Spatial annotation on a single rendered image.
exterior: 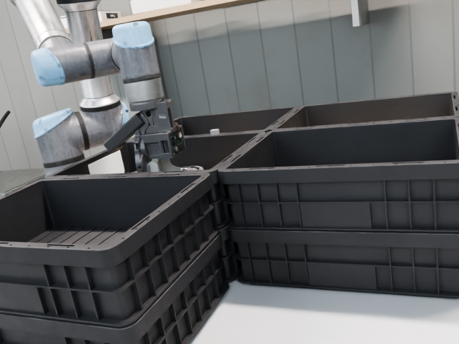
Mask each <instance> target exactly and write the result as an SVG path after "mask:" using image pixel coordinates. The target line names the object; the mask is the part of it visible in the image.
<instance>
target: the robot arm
mask: <svg viewBox="0 0 459 344"><path fill-rule="evenodd" d="M10 2H11V3H12V4H13V5H14V6H16V7H17V8H18V11H19V13H20V15H21V17H22V20H23V22H24V24H25V26H26V28H27V31H28V33H29V35H30V38H31V40H32V42H33V45H34V46H35V48H36V50H35V51H32V52H31V62H32V66H33V71H34V74H35V76H36V79H37V82H38V83H39V84H40V85H41V86H43V87H49V86H54V85H58V86H60V85H63V84H66V83H73V82H77V81H80V84H81V89H82V93H83V99H82V101H81V102H80V103H79V106H80V109H81V110H80V111H77V112H73V110H72V109H71V108H68V109H64V110H61V111H58V112H55V113H51V114H49V115H46V116H44V117H41V118H38V119H36V120H35V121H34V122H33V131H34V134H35V136H34V137H35V139H36V142H37V144H38V149H39V152H40V155H41V159H42V163H43V165H44V170H45V174H44V178H46V176H48V175H50V174H52V173H55V172H57V171H59V170H62V169H64V168H66V167H69V166H70V165H72V164H75V163H77V162H79V161H82V160H84V159H85V156H84V153H83V151H86V150H89V149H94V148H97V147H102V146H105V147H106V149H107V150H108V151H109V152H113V151H114V150H116V149H121V148H123V146H125V144H126V142H127V140H129V138H131V137H132V136H133V135H134V134H135V140H134V146H135V163H136V168H137V172H138V173H140V172H158V171H181V170H182V169H181V168H180V167H176V166H174V165H172V164H171V162H170V158H173V157H175V156H177V155H178V154H179V153H181V152H182V151H184V150H185V149H186V145H185V141H184V135H183V130H182V125H181V126H179V124H178V123H174V122H173V115H172V112H171V106H174V103H173V99H168V100H164V98H162V97H163V96H164V92H163V86H162V82H161V78H160V71H159V67H158V61H157V57H156V50H155V46H154V37H153V36H152V32H151V29H150V25H149V23H147V22H145V21H139V22H133V23H125V24H121V25H116V26H114V27H113V30H112V32H113V38H109V39H105V40H103V37H102V31H101V27H100V20H99V16H98V9H97V7H98V4H99V3H100V2H101V0H56V2H57V5H58V6H59V7H60V8H61V9H63V10H64V12H65V14H66V20H67V24H68V29H69V33H70V36H69V35H68V33H67V31H66V29H65V27H64V25H63V24H62V22H61V20H60V18H59V16H58V14H57V12H56V11H55V8H54V7H53V4H52V3H51V0H10ZM114 74H122V79H123V83H124V89H125V93H126V99H127V102H128V103H131V104H129V106H130V111H139V112H138V113H136V114H135V115H133V116H132V117H131V118H130V115H129V112H128V108H127V106H126V104H125V103H124V102H120V98H119V97H118V96H117V95H115V94H114V93H113V88H112V84H111V77H110V76H111V75H114ZM174 124H175V125H174ZM176 124H177V125H176ZM149 159H152V161H151V162H148V161H149Z"/></svg>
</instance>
